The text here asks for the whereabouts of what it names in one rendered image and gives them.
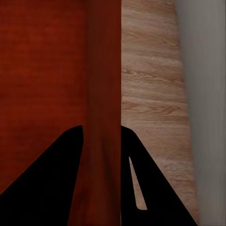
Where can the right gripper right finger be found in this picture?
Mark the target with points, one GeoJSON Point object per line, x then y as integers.
{"type": "Point", "coordinates": [164, 207]}

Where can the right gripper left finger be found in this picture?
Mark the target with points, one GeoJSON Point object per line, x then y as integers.
{"type": "Point", "coordinates": [42, 195]}

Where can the storage box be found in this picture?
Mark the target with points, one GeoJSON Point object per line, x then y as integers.
{"type": "Point", "coordinates": [60, 67]}

